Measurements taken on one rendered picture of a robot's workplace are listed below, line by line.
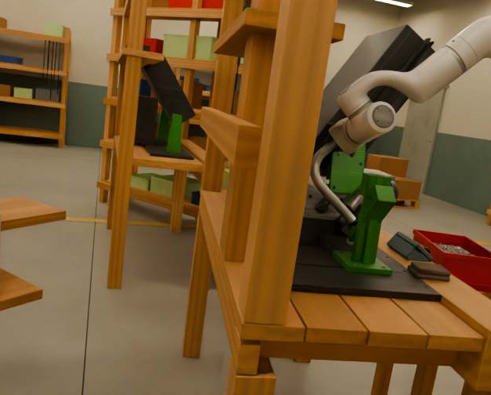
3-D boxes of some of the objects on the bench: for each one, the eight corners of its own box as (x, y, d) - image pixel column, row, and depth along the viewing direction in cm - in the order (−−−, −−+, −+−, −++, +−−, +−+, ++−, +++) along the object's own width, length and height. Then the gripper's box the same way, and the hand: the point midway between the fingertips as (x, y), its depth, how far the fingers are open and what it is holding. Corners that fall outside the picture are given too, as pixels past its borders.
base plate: (319, 206, 235) (319, 202, 234) (440, 302, 128) (442, 294, 128) (232, 197, 228) (232, 193, 227) (285, 291, 121) (287, 282, 121)
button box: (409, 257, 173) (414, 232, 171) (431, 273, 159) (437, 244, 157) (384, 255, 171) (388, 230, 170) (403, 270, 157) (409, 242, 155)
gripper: (330, 115, 140) (308, 131, 157) (365, 161, 140) (339, 171, 158) (348, 100, 141) (324, 117, 159) (383, 145, 142) (355, 157, 160)
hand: (334, 143), depth 157 cm, fingers closed on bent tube, 3 cm apart
